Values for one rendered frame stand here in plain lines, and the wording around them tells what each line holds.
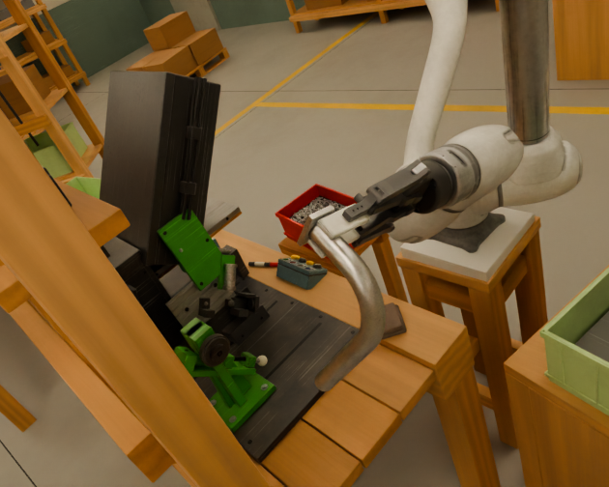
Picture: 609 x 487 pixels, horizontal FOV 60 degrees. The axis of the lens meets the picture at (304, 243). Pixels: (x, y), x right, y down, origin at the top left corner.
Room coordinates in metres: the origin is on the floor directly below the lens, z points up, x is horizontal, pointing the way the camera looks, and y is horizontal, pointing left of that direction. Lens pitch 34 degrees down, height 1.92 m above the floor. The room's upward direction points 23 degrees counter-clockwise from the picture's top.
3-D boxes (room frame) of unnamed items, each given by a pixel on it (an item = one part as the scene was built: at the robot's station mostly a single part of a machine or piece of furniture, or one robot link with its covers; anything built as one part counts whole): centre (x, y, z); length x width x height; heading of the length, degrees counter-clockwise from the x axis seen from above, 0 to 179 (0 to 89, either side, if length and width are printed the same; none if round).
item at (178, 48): (7.89, 0.64, 0.37); 1.20 x 0.80 x 0.74; 134
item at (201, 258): (1.32, 0.31, 1.17); 0.13 x 0.12 x 0.20; 31
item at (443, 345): (1.50, 0.16, 0.82); 1.50 x 0.14 x 0.15; 31
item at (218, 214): (1.48, 0.35, 1.11); 0.39 x 0.16 x 0.03; 121
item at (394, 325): (1.01, -0.12, 0.91); 0.10 x 0.08 x 0.03; 172
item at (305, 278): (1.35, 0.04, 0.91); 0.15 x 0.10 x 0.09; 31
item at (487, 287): (1.26, -0.47, 0.83); 0.32 x 0.32 x 0.04; 33
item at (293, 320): (1.36, 0.40, 0.89); 1.10 x 0.42 x 0.02; 31
